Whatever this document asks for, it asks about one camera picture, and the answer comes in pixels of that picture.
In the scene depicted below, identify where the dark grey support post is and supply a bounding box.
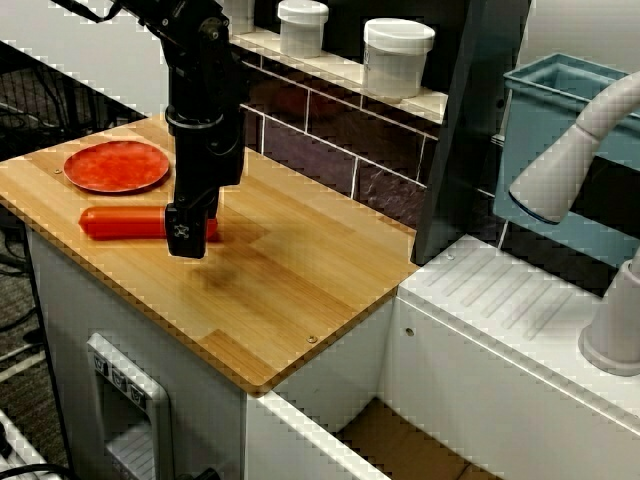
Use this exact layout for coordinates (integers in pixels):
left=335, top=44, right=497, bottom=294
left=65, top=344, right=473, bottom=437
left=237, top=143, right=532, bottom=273
left=409, top=0, right=534, bottom=267

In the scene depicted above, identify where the red round plate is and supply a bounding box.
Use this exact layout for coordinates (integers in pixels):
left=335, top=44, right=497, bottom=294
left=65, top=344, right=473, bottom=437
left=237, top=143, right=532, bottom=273
left=63, top=140, right=172, bottom=196

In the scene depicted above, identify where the white lidded plastic jar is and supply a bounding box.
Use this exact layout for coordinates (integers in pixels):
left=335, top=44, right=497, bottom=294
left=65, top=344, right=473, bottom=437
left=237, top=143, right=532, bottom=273
left=362, top=18, right=437, bottom=100
left=277, top=0, right=330, bottom=60

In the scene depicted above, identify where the brown cardboard sheet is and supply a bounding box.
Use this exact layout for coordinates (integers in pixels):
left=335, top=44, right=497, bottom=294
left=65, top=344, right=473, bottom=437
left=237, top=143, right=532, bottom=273
left=338, top=399, right=506, bottom=480

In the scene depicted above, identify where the teal plastic bin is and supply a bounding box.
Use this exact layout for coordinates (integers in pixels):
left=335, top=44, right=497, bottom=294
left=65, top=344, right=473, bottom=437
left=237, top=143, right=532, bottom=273
left=492, top=52, right=640, bottom=271

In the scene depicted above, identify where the white sink basin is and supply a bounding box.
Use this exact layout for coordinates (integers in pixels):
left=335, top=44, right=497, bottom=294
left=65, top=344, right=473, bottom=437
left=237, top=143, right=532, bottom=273
left=244, top=234, right=640, bottom=480

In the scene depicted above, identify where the grey toy faucet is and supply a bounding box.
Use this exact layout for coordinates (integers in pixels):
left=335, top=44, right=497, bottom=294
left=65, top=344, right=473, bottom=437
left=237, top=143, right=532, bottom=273
left=508, top=69, right=640, bottom=379

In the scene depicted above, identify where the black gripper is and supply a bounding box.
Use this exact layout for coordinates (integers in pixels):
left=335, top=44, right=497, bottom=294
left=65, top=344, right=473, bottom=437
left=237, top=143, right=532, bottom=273
left=163, top=107, right=247, bottom=260

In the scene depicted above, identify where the white power strip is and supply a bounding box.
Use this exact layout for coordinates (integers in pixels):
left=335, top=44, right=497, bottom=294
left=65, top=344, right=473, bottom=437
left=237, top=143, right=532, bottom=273
left=0, top=408, right=51, bottom=480

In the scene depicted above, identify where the grey dishwasher control panel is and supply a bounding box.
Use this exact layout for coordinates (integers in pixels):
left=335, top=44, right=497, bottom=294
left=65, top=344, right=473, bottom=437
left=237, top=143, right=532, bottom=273
left=85, top=333, right=173, bottom=480

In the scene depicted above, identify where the orange toy sausage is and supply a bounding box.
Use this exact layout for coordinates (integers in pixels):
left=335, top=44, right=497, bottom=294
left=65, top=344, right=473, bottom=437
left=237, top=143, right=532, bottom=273
left=79, top=205, right=222, bottom=243

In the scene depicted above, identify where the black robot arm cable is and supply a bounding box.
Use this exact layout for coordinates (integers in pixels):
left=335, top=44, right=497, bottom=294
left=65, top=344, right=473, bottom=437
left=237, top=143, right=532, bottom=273
left=49, top=0, right=124, bottom=24

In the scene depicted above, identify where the black floor cable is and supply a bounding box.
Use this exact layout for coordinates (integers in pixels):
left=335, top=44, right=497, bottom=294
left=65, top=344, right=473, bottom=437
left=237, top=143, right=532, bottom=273
left=0, top=224, right=46, bottom=334

